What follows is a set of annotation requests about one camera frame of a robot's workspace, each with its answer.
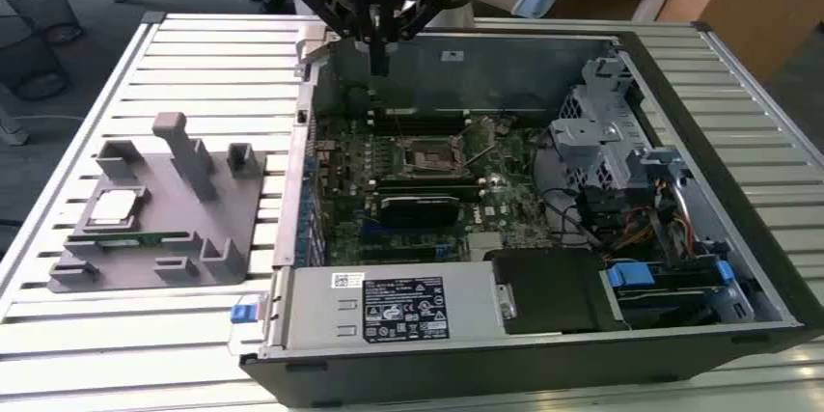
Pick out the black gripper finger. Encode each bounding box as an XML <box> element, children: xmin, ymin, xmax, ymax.
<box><xmin>381</xmin><ymin>0</ymin><xmax>452</xmax><ymax>76</ymax></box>
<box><xmin>294</xmin><ymin>0</ymin><xmax>382</xmax><ymax>75</ymax></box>

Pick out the silver CPU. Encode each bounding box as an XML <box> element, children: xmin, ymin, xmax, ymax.
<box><xmin>88</xmin><ymin>191</ymin><xmax>141</xmax><ymax>229</ymax></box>

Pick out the CPU socket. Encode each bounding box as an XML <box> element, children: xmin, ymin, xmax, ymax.
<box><xmin>398</xmin><ymin>135</ymin><xmax>472</xmax><ymax>178</ymax></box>

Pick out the black RAM slot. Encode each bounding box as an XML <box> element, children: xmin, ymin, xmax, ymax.
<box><xmin>376</xmin><ymin>188</ymin><xmax>482</xmax><ymax>196</ymax></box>
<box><xmin>366</xmin><ymin>115</ymin><xmax>472</xmax><ymax>123</ymax></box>
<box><xmin>374</xmin><ymin>182</ymin><xmax>482</xmax><ymax>190</ymax></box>
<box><xmin>368</xmin><ymin>121</ymin><xmax>472</xmax><ymax>128</ymax></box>
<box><xmin>366</xmin><ymin>110</ymin><xmax>470</xmax><ymax>118</ymax></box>
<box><xmin>376</xmin><ymin>193</ymin><xmax>484</xmax><ymax>201</ymax></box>
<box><xmin>374</xmin><ymin>177</ymin><xmax>481</xmax><ymax>185</ymax></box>
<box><xmin>368</xmin><ymin>125</ymin><xmax>473</xmax><ymax>134</ymax></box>

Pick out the metal locking lever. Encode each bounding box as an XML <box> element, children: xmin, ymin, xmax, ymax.
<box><xmin>465</xmin><ymin>143</ymin><xmax>500</xmax><ymax>165</ymax></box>

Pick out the metal disk bay cage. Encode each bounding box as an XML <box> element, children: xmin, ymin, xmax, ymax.
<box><xmin>545</xmin><ymin>55</ymin><xmax>649</xmax><ymax>191</ymax></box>

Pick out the green motherboard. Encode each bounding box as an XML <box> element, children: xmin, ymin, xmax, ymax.
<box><xmin>306</xmin><ymin>110</ymin><xmax>562</xmax><ymax>269</ymax></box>

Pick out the black graphics card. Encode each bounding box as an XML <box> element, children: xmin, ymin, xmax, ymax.
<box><xmin>377</xmin><ymin>194</ymin><xmax>464</xmax><ymax>232</ymax></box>

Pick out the grey parts rack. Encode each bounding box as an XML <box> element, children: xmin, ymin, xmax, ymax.
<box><xmin>48</xmin><ymin>111</ymin><xmax>270</xmax><ymax>295</ymax></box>

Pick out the silver chipset heatsink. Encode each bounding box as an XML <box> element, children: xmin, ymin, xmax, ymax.
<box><xmin>466</xmin><ymin>232</ymin><xmax>505</xmax><ymax>260</ymax></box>

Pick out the black expansion slot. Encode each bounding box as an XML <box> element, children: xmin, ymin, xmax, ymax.
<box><xmin>357</xmin><ymin>246</ymin><xmax>440</xmax><ymax>261</ymax></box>

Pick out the wooden cabinet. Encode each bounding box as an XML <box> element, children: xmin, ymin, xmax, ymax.
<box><xmin>658</xmin><ymin>0</ymin><xmax>824</xmax><ymax>90</ymax></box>

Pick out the green RAM stick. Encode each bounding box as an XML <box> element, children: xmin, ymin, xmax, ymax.
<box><xmin>66</xmin><ymin>232</ymin><xmax>194</xmax><ymax>245</ymax></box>

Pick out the grey metal stand foot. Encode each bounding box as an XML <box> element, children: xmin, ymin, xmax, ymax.
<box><xmin>0</xmin><ymin>102</ymin><xmax>30</xmax><ymax>147</ymax></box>

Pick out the silver power supply unit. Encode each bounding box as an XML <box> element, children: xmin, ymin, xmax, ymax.
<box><xmin>260</xmin><ymin>264</ymin><xmax>509</xmax><ymax>353</ymax></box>

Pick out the blue disk carrier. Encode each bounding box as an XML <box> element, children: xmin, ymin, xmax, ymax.
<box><xmin>604</xmin><ymin>261</ymin><xmax>720</xmax><ymax>329</ymax></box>

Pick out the blue case latch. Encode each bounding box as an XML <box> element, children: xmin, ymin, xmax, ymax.
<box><xmin>228</xmin><ymin>302</ymin><xmax>260</xmax><ymax>326</ymax></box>

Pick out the black PC tower case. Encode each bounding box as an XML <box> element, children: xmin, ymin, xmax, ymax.
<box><xmin>238</xmin><ymin>20</ymin><xmax>813</xmax><ymax>409</ymax></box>

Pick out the grey case latch bracket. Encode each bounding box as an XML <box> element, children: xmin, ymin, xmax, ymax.
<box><xmin>292</xmin><ymin>25</ymin><xmax>330</xmax><ymax>81</ymax></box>

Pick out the black wire mesh bin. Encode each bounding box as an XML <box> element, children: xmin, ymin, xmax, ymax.
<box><xmin>0</xmin><ymin>14</ymin><xmax>69</xmax><ymax>100</ymax></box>
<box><xmin>0</xmin><ymin>0</ymin><xmax>85</xmax><ymax>44</ymax></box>

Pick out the black wire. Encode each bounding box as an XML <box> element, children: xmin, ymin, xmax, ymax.
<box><xmin>537</xmin><ymin>184</ymin><xmax>610</xmax><ymax>259</ymax></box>

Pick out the orange yellow wire bundle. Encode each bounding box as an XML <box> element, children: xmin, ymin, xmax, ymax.
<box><xmin>666</xmin><ymin>216</ymin><xmax>701</xmax><ymax>263</ymax></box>
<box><xmin>602</xmin><ymin>223</ymin><xmax>650</xmax><ymax>252</ymax></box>

